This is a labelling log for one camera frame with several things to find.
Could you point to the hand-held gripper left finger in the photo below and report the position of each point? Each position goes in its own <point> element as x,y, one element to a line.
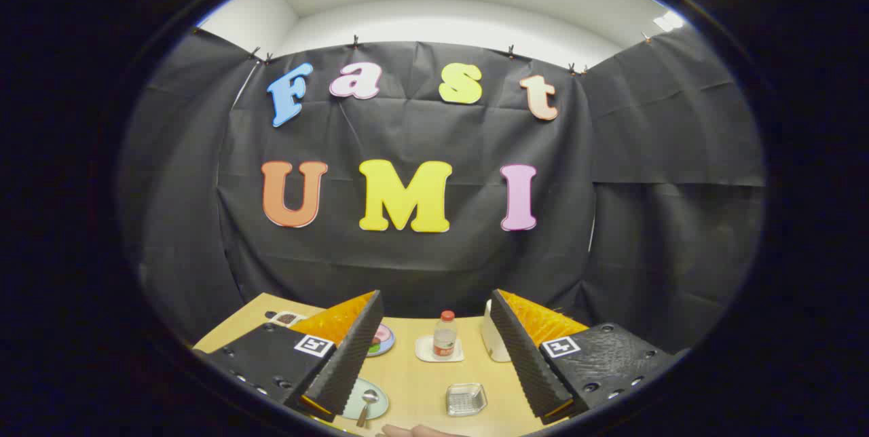
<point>353,355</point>

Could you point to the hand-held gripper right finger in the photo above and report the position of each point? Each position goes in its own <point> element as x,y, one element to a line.
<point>519,349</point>

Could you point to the white toaster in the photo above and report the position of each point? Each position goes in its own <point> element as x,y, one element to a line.
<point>493,345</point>

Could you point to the blue plate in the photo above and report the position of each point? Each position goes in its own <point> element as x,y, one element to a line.
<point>384,347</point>

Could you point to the pink ham slice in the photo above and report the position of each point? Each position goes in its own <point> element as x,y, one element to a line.
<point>383,334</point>

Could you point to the light green plate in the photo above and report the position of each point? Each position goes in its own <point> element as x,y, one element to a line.
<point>383,402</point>

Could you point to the white square coaster tray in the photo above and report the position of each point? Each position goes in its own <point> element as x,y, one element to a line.
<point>423,354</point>

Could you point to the clear bottle with red cap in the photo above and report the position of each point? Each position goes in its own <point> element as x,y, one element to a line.
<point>445,338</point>

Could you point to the white divided seasoning tray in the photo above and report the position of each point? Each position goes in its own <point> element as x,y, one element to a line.
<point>286,318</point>

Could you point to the black backdrop cloth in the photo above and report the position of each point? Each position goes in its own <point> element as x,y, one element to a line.
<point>407,267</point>

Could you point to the small ceiling light panel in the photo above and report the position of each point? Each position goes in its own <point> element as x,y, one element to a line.
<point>671,20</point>

